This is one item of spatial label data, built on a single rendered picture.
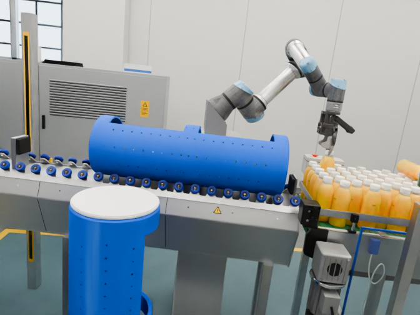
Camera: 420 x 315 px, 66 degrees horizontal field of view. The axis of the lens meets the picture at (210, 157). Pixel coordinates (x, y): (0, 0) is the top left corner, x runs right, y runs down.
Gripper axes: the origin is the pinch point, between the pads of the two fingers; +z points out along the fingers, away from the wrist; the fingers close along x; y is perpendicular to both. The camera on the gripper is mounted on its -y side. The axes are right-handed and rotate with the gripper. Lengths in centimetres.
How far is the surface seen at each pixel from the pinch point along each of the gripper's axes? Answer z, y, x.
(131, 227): 16, 75, 76
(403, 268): 31, -19, 51
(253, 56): -63, 34, -263
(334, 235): 28.2, 2.4, 35.8
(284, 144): -4.5, 25.8, 21.3
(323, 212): 19.4, 7.8, 33.7
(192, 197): 24, 63, 24
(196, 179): 15, 62, 25
